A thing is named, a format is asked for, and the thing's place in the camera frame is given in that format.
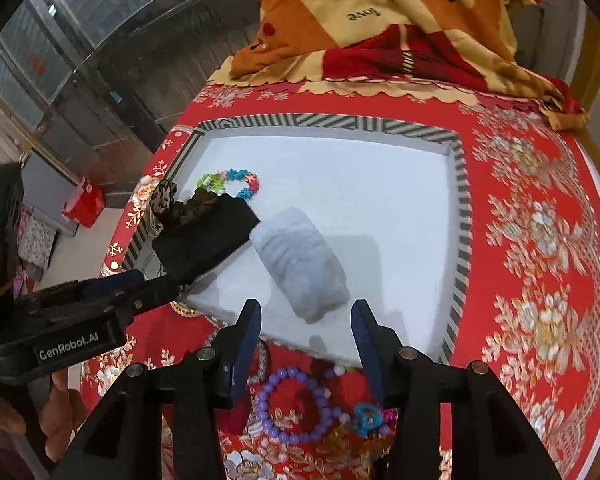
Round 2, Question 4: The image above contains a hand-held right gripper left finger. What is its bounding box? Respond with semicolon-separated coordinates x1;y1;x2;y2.
50;299;263;480

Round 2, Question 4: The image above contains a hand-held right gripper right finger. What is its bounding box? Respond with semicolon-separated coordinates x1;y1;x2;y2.
351;299;563;480

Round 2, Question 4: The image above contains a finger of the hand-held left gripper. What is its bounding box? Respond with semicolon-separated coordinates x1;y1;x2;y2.
30;268;146;307
97;272;183;328

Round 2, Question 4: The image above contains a silver braided hair tie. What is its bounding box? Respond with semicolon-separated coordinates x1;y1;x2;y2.
250;340;271;386

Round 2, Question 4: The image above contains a purple bead bracelet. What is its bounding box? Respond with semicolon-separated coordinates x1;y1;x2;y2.
256;366;333;445

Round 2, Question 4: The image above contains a translucent rainbow bead bracelet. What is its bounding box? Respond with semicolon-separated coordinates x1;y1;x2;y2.
325;400;398;453

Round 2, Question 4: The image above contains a black fabric pouch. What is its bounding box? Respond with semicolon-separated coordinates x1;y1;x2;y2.
152;195;261;286

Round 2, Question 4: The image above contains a white fluffy scrunchie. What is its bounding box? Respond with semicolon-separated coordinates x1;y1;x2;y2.
250;207;351;325

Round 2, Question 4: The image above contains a striped-rim white tray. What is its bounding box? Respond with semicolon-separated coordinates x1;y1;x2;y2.
122;114;468;363

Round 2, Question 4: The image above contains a person's left hand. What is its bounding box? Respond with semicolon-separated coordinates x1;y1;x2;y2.
0;372;88;463

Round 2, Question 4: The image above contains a red bag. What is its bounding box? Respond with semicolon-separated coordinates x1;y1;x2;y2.
62;177;105;228

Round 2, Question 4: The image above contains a floral cloth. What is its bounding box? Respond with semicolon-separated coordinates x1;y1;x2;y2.
16;210;56;281

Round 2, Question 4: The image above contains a leopard print hair bow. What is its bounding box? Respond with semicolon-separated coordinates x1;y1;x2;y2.
147;177;178;236

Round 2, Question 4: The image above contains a brown scrunchie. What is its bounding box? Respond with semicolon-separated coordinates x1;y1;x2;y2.
175;185;225;226

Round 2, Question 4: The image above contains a grey cabinet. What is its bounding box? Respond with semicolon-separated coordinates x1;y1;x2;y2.
20;152;80;236

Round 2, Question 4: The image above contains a metal-framed glass door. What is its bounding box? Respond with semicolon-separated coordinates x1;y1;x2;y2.
0;0;261;196

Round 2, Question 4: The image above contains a red floral tablecloth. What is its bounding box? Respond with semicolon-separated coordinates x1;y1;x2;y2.
80;80;600;480

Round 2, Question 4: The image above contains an orange and red printed quilt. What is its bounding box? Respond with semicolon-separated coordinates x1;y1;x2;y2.
210;0;591;133

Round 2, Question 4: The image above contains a colourful flower bead bracelet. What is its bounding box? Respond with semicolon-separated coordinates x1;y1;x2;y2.
197;167;261;201

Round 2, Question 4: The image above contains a yellow wooden frame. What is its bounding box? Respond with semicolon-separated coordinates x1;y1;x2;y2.
565;7;600;131

